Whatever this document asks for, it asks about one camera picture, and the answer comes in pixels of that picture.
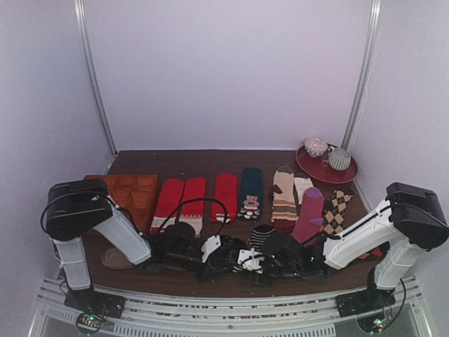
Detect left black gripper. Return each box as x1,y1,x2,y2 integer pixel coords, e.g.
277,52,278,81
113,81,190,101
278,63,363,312
166,251,233,285

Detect black sock white cuff stripes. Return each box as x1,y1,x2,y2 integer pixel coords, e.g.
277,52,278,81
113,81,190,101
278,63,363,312
216,235,247,272

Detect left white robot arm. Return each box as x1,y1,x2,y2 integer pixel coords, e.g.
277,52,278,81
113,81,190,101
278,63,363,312
40,179,207,312

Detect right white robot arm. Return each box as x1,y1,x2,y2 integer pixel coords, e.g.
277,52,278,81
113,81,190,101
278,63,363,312
238,183,448,310

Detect black thin striped sock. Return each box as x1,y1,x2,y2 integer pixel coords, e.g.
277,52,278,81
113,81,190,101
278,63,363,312
250,225,276,251

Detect red sock beige cuff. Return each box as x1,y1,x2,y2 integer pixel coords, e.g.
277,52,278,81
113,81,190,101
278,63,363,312
179,178,206,238

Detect beige striped sock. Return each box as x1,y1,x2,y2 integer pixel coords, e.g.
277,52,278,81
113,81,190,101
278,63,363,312
271,165,297,234

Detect purple magenta sock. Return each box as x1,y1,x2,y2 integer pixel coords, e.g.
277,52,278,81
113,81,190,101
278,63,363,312
290,187,324,244

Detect dark green reindeer sock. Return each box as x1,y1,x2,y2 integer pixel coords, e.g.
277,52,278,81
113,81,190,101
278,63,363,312
237,168,264,220

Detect red folded sock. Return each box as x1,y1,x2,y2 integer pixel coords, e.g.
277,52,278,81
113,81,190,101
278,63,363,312
210,173,238,223

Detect red sock white cuff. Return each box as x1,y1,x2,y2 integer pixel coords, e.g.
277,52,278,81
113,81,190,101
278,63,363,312
150,178,185,234

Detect brown argyle sock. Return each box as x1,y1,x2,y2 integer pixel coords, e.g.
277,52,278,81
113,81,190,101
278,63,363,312
322,187,354,235

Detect tan sock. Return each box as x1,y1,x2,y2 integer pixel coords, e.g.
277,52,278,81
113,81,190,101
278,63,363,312
101,248,135,270

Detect small cream sock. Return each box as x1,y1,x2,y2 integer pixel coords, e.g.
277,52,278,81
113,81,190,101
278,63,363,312
294,176,314,205

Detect orange compartment organizer tray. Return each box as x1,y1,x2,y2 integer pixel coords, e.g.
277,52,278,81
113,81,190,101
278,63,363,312
85,175,159,235

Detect black red argyle sock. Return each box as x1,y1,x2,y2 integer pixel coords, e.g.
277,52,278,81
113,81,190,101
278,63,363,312
359,247,385,260

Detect red plate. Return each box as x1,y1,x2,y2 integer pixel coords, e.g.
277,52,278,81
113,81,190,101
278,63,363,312
295,146,358,185

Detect patterned white bowl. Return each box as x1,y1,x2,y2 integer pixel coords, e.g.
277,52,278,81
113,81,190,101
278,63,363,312
304,137,328,157

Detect striped grey cup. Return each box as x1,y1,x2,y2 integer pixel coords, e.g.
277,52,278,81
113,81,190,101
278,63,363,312
328,147,351,171

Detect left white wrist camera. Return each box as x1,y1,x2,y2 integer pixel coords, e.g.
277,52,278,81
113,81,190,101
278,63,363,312
201,234,221,263

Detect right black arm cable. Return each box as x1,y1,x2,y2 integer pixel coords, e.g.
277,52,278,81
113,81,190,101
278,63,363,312
304,224,408,324

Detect right aluminium frame post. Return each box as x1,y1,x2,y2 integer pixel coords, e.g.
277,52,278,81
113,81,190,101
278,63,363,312
341,0,383,150

